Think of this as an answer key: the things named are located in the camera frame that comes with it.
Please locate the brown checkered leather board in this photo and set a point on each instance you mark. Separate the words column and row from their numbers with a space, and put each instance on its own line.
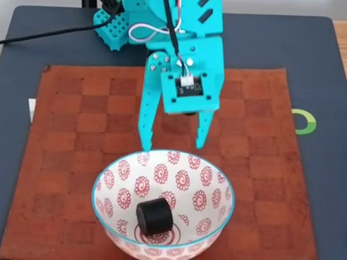
column 67, row 162

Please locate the white bowl with red flowers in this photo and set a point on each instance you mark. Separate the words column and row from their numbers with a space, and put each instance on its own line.
column 189, row 178

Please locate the black cylinder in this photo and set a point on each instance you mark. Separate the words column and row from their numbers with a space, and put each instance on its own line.
column 157, row 216

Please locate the white paper piece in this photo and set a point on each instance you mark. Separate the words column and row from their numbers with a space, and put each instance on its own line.
column 32, row 109

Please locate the teal framed camera module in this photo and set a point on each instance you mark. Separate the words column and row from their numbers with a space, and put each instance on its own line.
column 169, row 100

